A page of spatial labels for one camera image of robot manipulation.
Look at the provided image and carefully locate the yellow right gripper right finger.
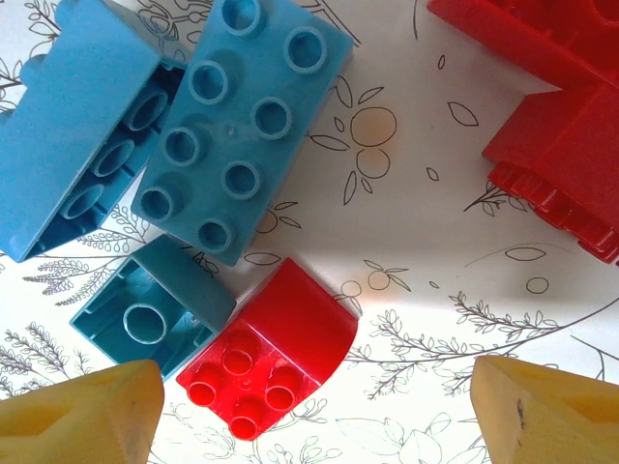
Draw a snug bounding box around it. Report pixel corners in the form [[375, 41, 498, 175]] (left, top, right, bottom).
[[470, 356, 619, 464]]

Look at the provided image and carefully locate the small teal-blue lego brick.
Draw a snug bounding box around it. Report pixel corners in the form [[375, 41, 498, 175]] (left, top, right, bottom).
[[70, 234, 238, 384]]

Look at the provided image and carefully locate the red curved lego brick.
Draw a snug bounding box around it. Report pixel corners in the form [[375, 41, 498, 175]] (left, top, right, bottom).
[[175, 256, 362, 442]]

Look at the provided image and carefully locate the blue two-by-four lego brick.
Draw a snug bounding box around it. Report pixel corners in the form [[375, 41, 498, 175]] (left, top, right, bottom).
[[130, 0, 355, 268], [0, 0, 191, 265]]

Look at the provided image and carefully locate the large red lego brick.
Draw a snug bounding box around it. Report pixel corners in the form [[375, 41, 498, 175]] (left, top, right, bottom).
[[482, 82, 619, 266], [427, 0, 619, 93]]

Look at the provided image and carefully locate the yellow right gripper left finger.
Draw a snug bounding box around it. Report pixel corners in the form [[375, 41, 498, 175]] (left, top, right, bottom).
[[0, 359, 165, 464]]

